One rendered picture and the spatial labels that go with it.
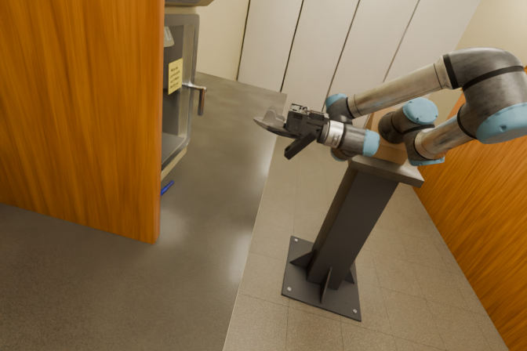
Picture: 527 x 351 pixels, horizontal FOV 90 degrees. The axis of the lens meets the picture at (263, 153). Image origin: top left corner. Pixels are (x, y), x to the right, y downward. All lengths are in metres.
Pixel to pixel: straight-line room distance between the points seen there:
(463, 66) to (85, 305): 0.94
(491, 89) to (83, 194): 0.92
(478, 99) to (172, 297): 0.79
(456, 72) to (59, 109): 0.86
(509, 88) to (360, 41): 2.94
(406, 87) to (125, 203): 0.76
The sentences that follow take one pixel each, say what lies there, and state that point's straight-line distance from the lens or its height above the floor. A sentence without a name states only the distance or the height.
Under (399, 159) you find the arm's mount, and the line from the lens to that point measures 1.38.
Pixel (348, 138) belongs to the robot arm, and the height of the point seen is 1.18.
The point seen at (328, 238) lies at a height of 0.41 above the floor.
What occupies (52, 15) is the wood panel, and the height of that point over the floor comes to 1.37.
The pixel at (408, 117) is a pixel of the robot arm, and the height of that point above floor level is 1.19.
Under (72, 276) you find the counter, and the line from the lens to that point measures 0.66.
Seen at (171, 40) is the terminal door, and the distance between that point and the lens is 0.68.
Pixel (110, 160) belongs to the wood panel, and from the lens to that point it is 0.57.
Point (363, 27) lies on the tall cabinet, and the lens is 3.64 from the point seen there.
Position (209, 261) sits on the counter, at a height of 0.94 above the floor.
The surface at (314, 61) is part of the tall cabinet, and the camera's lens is 3.62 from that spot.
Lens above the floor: 1.45
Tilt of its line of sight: 29 degrees down
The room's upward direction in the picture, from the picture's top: 14 degrees clockwise
